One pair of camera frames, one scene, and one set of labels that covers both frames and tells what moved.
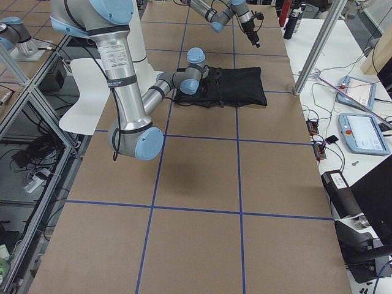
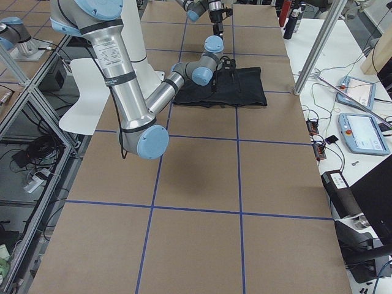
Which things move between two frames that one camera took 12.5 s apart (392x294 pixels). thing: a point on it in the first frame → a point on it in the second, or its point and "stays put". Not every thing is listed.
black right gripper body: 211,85 → 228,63
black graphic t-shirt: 226,86 stays put
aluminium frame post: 321,49 stays put
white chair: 94,90 stays put
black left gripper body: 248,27 → 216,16
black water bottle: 291,24 stays put
